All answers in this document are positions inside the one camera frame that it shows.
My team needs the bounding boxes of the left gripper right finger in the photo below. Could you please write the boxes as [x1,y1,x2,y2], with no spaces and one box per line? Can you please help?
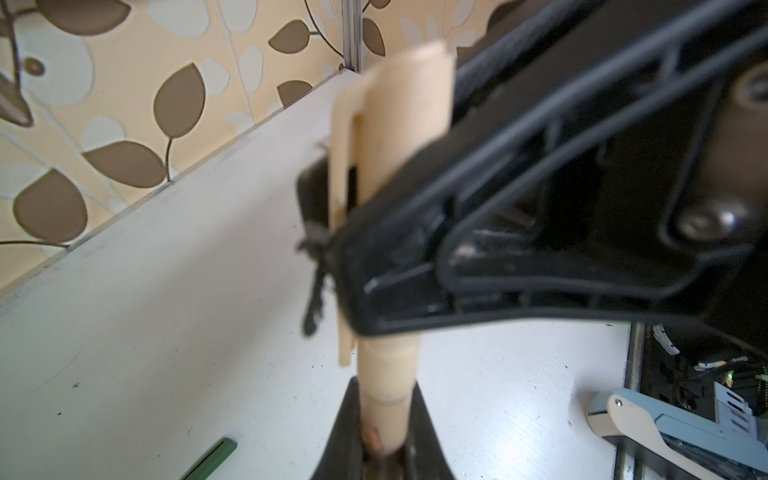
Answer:
[404,383,455,480]

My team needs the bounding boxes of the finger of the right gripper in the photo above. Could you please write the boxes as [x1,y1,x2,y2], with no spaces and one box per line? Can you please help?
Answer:
[297,1,767,336]

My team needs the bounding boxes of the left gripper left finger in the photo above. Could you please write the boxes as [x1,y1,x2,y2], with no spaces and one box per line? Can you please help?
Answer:
[310,377,364,480]

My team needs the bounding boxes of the tan pen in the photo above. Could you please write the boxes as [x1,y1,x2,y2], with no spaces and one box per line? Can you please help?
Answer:
[357,333,422,458]

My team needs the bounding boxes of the tan pen cap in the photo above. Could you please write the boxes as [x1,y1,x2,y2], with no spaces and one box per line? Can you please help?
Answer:
[324,41,455,383]

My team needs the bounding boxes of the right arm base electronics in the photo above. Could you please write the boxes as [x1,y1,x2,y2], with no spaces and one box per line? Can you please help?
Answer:
[625,324,767,421]

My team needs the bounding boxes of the green pen cap right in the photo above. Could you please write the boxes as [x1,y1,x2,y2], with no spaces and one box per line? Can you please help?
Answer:
[181,437,238,480]

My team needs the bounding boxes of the grey teal tool holder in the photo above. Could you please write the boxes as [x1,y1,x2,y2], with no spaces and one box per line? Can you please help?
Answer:
[586,385,767,479]

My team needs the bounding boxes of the aluminium frame rails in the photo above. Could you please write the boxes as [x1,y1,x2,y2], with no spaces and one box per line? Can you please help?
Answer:
[340,0,363,73]

